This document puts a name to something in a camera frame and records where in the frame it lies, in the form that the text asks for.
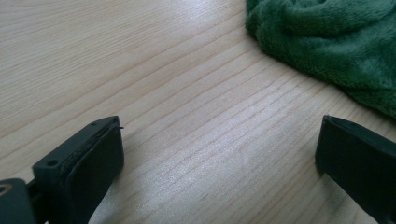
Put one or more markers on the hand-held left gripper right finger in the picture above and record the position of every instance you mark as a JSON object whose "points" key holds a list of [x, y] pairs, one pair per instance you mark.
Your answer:
{"points": [[358, 161]]}

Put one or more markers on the green fleece cloth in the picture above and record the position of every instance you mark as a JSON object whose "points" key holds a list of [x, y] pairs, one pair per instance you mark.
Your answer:
{"points": [[330, 40]]}

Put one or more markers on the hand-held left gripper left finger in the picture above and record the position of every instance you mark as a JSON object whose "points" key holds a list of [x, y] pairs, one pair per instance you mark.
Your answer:
{"points": [[84, 168]]}

